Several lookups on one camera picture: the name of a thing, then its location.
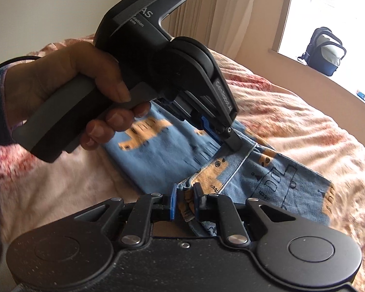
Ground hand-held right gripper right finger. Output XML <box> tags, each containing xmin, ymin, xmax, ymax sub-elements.
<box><xmin>192</xmin><ymin>182</ymin><xmax>297</xmax><ymax>247</ymax></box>

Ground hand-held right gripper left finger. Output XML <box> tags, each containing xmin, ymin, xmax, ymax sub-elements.
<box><xmin>73</xmin><ymin>184</ymin><xmax>177</xmax><ymax>247</ymax></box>

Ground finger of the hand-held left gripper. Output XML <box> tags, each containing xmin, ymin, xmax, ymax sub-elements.
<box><xmin>198</xmin><ymin>114</ymin><xmax>224</xmax><ymax>143</ymax></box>
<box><xmin>213</xmin><ymin>81</ymin><xmax>250</xmax><ymax>153</ymax></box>

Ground blue pants with orange print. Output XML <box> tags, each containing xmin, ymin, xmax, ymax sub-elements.
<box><xmin>103</xmin><ymin>102</ymin><xmax>335</xmax><ymax>238</ymax></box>

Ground person's left hand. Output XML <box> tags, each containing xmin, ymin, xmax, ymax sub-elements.
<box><xmin>3</xmin><ymin>41</ymin><xmax>153</xmax><ymax>151</ymax></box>

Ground beige pleated curtain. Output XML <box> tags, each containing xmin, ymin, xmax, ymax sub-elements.
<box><xmin>166</xmin><ymin>0</ymin><xmax>222</xmax><ymax>49</ymax></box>

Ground pink floral bed blanket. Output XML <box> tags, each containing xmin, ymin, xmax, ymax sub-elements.
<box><xmin>0</xmin><ymin>38</ymin><xmax>365</xmax><ymax>292</ymax></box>

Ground white sheer curtain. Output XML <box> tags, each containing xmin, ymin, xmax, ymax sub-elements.
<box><xmin>213</xmin><ymin>0</ymin><xmax>289</xmax><ymax>57</ymax></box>

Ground dark blue backpack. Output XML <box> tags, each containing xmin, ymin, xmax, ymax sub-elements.
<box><xmin>297</xmin><ymin>27</ymin><xmax>347</xmax><ymax>77</ymax></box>

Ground beige window sill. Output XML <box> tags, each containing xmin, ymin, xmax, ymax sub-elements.
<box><xmin>271</xmin><ymin>47</ymin><xmax>365</xmax><ymax>110</ymax></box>

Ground white framed window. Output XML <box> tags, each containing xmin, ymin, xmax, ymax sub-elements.
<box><xmin>278</xmin><ymin>0</ymin><xmax>365</xmax><ymax>90</ymax></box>

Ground black cable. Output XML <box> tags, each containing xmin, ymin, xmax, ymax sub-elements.
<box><xmin>0</xmin><ymin>55</ymin><xmax>41</xmax><ymax>75</ymax></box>

